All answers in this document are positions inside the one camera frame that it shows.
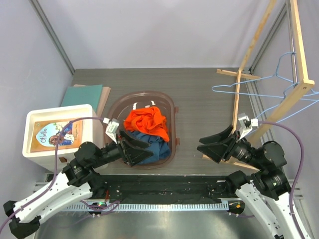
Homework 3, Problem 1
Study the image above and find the Othello book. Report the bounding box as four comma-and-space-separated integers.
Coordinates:
30, 119, 83, 152

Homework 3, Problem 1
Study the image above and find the purple cable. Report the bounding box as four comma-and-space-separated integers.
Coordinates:
0, 117, 110, 234
258, 120, 309, 239

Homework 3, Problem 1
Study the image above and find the white slotted cable duct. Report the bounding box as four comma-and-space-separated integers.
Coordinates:
62, 202, 229, 212

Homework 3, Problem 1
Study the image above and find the orange t shirt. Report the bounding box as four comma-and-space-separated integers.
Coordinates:
124, 106, 170, 142

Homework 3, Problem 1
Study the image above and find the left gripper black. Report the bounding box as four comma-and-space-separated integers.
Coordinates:
92, 128, 154, 168

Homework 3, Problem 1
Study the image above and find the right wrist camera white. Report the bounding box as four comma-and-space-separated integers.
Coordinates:
238, 113, 259, 139

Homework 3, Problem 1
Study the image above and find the light blue hanger orange shirt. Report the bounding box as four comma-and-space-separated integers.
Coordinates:
211, 51, 319, 98

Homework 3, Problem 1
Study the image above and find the white drawer box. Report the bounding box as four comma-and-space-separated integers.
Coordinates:
22, 104, 104, 172

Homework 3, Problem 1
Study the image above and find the teal book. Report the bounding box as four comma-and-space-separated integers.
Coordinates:
61, 85, 103, 111

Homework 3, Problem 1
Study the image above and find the light blue wire hanger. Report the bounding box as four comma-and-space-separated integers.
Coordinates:
254, 82, 319, 124

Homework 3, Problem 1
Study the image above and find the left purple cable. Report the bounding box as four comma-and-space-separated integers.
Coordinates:
0, 117, 110, 234

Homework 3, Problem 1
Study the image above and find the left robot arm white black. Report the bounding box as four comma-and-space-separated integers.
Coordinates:
3, 130, 153, 239

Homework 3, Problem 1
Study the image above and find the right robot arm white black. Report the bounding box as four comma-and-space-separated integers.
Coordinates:
197, 124, 310, 239

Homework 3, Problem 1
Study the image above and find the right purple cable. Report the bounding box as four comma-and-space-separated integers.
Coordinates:
258, 120, 309, 239

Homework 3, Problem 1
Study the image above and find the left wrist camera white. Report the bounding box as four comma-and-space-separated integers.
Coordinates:
103, 118, 120, 143

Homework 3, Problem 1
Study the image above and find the blue t shirt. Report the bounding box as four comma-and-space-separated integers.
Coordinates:
128, 131, 171, 165

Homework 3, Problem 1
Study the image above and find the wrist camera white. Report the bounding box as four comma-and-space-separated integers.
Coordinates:
103, 118, 120, 143
238, 113, 259, 139

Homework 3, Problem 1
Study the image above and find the pink transparent plastic bin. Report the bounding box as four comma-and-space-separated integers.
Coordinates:
107, 91, 179, 169

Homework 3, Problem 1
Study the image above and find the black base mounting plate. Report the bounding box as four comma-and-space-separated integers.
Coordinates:
46, 173, 286, 205

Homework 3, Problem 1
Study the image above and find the wooden clothes rack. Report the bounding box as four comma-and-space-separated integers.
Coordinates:
202, 0, 315, 171

